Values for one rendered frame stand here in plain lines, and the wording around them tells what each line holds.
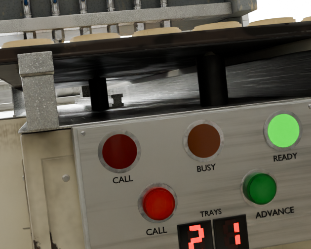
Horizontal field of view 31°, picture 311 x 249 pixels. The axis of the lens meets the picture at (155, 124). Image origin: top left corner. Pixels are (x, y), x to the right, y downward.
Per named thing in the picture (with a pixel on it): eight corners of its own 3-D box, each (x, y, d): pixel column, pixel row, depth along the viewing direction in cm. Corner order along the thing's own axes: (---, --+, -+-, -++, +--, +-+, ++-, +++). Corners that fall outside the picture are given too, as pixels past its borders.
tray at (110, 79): (198, 68, 125) (198, 62, 125) (13, 87, 118) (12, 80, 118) (149, 79, 184) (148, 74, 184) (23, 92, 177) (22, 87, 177)
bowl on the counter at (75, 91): (47, 99, 379) (45, 80, 379) (45, 99, 411) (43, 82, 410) (95, 93, 387) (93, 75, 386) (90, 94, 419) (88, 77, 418)
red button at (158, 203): (142, 219, 53) (138, 187, 53) (173, 215, 54) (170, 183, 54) (145, 223, 52) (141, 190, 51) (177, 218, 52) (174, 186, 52)
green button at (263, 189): (243, 204, 55) (240, 173, 55) (272, 199, 56) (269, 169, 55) (249, 207, 54) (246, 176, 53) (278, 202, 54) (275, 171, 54)
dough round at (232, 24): (250, 39, 56) (248, 19, 56) (200, 44, 55) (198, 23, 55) (234, 44, 61) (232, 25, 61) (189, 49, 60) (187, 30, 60)
